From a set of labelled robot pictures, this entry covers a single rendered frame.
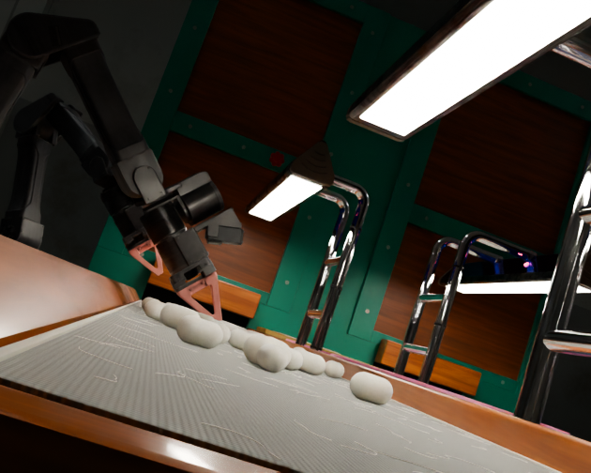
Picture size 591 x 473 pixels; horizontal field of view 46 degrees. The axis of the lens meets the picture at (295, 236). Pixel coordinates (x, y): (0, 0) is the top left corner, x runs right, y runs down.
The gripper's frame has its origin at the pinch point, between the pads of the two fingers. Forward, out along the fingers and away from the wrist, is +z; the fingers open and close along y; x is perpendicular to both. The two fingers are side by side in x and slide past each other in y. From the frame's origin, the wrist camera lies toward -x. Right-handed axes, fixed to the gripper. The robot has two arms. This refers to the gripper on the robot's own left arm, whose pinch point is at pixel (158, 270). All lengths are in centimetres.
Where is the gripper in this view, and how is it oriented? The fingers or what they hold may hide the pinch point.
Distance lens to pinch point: 150.1
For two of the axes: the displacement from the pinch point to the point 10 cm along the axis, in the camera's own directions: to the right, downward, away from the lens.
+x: -8.4, 4.9, -2.1
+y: -2.0, 0.8, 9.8
